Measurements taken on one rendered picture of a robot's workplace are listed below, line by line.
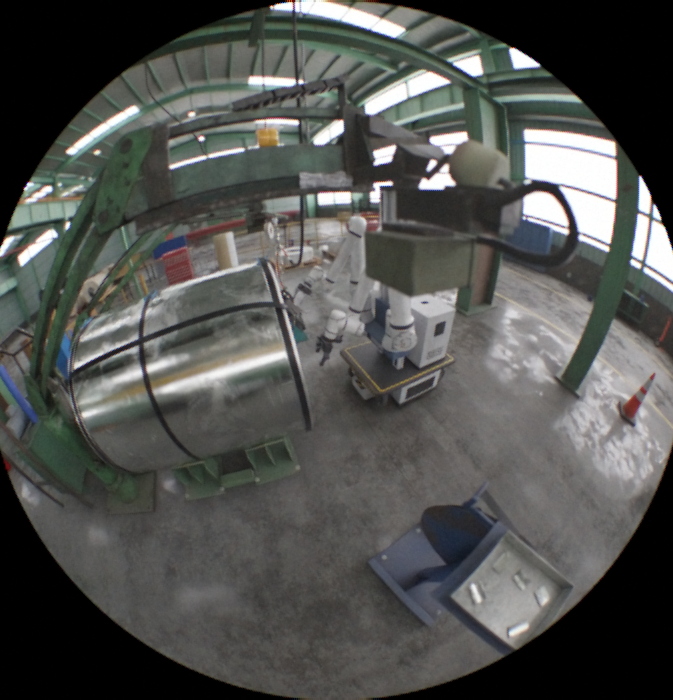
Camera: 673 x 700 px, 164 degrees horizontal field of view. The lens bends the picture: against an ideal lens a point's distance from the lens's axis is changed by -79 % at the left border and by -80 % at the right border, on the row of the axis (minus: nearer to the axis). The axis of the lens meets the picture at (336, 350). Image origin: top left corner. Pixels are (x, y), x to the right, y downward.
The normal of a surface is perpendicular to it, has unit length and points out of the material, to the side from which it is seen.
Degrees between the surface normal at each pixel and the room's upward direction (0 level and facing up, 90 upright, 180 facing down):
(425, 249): 88
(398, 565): 0
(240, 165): 90
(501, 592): 0
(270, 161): 90
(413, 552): 0
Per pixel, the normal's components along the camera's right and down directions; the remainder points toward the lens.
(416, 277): 0.39, 0.48
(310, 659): -0.06, -0.81
